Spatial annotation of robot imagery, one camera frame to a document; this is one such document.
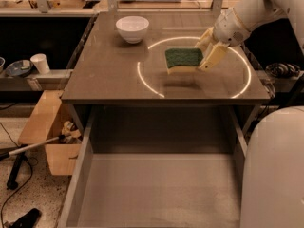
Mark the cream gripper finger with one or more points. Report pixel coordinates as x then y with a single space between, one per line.
212 54
205 40

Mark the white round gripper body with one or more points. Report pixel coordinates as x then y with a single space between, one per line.
228 29

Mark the green and yellow sponge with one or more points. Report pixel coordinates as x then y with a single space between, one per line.
182 60

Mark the grey cabinet with dark top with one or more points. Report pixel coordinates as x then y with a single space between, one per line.
112 72

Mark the open grey top drawer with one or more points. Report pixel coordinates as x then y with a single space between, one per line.
157 167

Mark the white ceramic bowl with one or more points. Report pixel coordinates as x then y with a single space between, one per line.
132 28

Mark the low side shelf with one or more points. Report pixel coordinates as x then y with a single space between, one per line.
54 80

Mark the crumpled paper in box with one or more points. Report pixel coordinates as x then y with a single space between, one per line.
70 133

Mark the white paper cup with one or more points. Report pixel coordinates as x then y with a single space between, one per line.
41 63

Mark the grey metal rod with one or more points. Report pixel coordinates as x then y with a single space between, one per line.
28 147

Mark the cardboard box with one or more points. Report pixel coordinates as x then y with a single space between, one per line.
46 121

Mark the dark blue plate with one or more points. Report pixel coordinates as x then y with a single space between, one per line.
21 68

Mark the black tripod stand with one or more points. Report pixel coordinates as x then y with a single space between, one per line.
12 183

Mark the black object on floor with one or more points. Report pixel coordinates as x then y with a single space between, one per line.
28 220

